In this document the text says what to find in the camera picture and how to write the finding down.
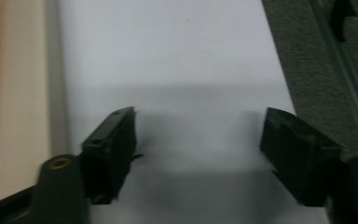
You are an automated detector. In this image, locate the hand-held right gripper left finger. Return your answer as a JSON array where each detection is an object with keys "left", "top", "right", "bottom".
[{"left": 81, "top": 105, "right": 144, "bottom": 205}]

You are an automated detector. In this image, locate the black stand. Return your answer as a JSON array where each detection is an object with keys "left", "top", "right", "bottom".
[{"left": 329, "top": 0, "right": 358, "bottom": 44}]

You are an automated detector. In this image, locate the wooden picture frame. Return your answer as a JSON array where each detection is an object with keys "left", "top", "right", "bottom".
[{"left": 0, "top": 0, "right": 71, "bottom": 208}]

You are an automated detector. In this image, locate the white table mat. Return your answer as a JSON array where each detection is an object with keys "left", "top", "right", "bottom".
[{"left": 59, "top": 0, "right": 330, "bottom": 224}]

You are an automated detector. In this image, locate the metal floor rail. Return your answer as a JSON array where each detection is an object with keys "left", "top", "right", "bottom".
[{"left": 309, "top": 0, "right": 358, "bottom": 160}]

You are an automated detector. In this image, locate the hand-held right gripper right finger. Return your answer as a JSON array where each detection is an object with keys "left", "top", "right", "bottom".
[{"left": 259, "top": 106, "right": 344, "bottom": 208}]

